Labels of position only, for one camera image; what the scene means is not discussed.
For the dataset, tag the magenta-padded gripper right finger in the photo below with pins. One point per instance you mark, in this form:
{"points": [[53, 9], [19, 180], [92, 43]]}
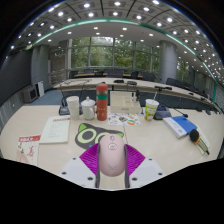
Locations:
{"points": [[148, 170]]}

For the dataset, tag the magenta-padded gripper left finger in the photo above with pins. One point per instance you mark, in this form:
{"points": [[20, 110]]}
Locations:
{"points": [[76, 170]]}

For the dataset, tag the pink computer mouse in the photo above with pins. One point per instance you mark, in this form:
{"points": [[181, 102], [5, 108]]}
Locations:
{"points": [[112, 156]]}

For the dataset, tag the black cat-face mouse pad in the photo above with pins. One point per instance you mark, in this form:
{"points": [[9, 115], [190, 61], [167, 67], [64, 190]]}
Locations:
{"points": [[87, 135]]}

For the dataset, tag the white printed document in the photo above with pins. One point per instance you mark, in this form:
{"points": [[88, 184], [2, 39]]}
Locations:
{"points": [[56, 129]]}

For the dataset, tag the red and white magazine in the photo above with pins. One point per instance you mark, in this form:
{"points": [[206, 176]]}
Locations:
{"points": [[28, 149]]}

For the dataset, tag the blue and white book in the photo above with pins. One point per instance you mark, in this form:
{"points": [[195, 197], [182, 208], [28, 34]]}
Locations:
{"points": [[180, 126]]}

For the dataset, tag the colourful sticker sheet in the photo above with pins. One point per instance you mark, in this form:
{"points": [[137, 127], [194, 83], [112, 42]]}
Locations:
{"points": [[124, 119]]}

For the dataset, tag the black microphone with orange band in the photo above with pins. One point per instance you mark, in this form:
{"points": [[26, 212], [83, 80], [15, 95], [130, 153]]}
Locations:
{"points": [[195, 136]]}

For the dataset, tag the dark conference microphone unit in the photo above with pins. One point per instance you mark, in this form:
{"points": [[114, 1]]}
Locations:
{"points": [[162, 114], [64, 110]]}

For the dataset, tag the green-printed paper cup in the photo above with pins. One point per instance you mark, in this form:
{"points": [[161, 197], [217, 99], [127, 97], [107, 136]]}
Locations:
{"points": [[151, 110]]}

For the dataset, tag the white lidded mug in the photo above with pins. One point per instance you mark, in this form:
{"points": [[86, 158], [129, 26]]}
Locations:
{"points": [[88, 110]]}

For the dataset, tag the stack of white paper cups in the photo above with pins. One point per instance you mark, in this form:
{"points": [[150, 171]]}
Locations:
{"points": [[73, 108]]}

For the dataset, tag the white cardboard box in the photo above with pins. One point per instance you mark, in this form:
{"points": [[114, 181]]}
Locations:
{"points": [[125, 106]]}

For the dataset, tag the red drink bottle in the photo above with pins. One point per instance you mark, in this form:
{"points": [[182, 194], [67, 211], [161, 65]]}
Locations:
{"points": [[102, 106]]}

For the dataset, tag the grey low cabinet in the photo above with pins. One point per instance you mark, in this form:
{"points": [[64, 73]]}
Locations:
{"points": [[30, 94]]}

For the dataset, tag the long curved conference table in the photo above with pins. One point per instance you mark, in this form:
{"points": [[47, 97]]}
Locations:
{"points": [[100, 80]]}

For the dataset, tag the group of dark office chairs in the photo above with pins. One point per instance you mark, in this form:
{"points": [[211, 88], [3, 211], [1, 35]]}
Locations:
{"points": [[149, 76]]}

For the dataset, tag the group of ceiling lights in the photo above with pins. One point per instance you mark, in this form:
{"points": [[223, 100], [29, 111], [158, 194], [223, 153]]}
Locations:
{"points": [[116, 4]]}

